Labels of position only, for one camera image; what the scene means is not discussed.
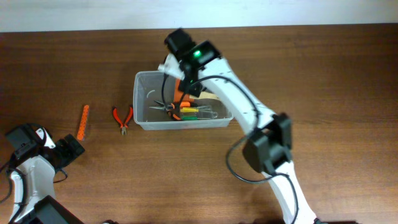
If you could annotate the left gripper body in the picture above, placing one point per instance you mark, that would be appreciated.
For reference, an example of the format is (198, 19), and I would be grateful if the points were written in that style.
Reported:
(72, 147)

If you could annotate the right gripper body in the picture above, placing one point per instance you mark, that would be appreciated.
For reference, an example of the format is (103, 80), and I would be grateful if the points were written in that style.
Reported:
(193, 89)

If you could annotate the orange scraper with wooden handle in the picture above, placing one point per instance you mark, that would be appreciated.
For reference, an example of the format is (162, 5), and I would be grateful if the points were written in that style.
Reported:
(203, 95)

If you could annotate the orange drill bit holder strip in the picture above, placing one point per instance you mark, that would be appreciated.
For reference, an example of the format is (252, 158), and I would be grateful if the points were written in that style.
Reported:
(83, 123)

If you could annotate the clear case of screwdrivers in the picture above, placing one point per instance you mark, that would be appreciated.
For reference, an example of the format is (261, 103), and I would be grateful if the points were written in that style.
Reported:
(197, 113)

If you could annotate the orange-black needle nose pliers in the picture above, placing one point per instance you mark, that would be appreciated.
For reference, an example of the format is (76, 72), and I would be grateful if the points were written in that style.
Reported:
(171, 109)

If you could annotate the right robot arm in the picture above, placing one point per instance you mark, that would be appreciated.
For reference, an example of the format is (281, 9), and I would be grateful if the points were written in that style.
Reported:
(267, 141)

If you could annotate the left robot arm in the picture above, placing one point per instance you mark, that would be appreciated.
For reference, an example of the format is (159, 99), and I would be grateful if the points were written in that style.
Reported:
(31, 172)

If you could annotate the clear plastic container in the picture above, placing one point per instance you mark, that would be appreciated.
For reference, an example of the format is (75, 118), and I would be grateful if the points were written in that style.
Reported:
(150, 89)

